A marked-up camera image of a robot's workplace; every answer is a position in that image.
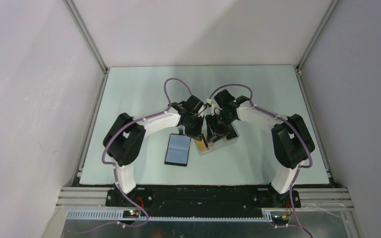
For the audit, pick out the aluminium frame post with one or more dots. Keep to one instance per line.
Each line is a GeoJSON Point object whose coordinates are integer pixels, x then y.
{"type": "Point", "coordinates": [85, 33]}
{"type": "Point", "coordinates": [317, 34]}

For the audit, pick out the orange credit card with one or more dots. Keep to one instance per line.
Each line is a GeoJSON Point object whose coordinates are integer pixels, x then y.
{"type": "Point", "coordinates": [202, 145]}

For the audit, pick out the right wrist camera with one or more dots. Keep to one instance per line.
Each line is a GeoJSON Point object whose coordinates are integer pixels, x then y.
{"type": "Point", "coordinates": [215, 109]}

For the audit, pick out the right controller board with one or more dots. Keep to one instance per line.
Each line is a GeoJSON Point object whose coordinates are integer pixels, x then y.
{"type": "Point", "coordinates": [280, 221]}

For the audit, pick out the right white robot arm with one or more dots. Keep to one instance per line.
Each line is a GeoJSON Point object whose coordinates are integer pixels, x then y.
{"type": "Point", "coordinates": [292, 142]}

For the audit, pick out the right aluminium frame post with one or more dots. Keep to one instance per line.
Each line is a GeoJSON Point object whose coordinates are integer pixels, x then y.
{"type": "Point", "coordinates": [317, 34]}

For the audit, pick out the controller board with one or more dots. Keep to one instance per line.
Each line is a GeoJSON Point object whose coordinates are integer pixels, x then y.
{"type": "Point", "coordinates": [131, 214]}
{"type": "Point", "coordinates": [280, 221]}

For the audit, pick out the black card holder wallet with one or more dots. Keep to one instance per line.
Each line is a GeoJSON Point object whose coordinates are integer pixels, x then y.
{"type": "Point", "coordinates": [178, 149]}

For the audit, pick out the black credit card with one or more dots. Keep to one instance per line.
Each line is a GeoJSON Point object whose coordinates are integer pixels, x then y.
{"type": "Point", "coordinates": [232, 133]}

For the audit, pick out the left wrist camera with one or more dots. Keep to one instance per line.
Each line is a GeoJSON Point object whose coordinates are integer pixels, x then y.
{"type": "Point", "coordinates": [206, 106]}

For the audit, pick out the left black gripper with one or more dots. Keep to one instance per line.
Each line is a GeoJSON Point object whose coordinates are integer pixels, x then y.
{"type": "Point", "coordinates": [196, 132]}

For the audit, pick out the clear plastic card tray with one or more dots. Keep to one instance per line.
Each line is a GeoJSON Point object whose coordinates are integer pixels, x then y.
{"type": "Point", "coordinates": [218, 144]}

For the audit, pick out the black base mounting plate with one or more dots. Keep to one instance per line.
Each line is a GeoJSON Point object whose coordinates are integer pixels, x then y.
{"type": "Point", "coordinates": [204, 201]}

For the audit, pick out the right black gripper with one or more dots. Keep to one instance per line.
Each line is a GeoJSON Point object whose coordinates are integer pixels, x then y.
{"type": "Point", "coordinates": [212, 127]}

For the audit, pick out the left aluminium frame post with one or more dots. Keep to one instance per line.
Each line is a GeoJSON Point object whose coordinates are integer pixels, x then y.
{"type": "Point", "coordinates": [85, 33]}

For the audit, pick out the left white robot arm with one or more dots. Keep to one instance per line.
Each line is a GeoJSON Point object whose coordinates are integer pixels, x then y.
{"type": "Point", "coordinates": [123, 142]}

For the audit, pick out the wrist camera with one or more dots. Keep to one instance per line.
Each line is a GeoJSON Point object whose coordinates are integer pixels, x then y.
{"type": "Point", "coordinates": [206, 106]}
{"type": "Point", "coordinates": [215, 109]}

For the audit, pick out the left controller board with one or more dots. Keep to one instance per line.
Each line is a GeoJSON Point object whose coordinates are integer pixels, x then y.
{"type": "Point", "coordinates": [131, 214]}

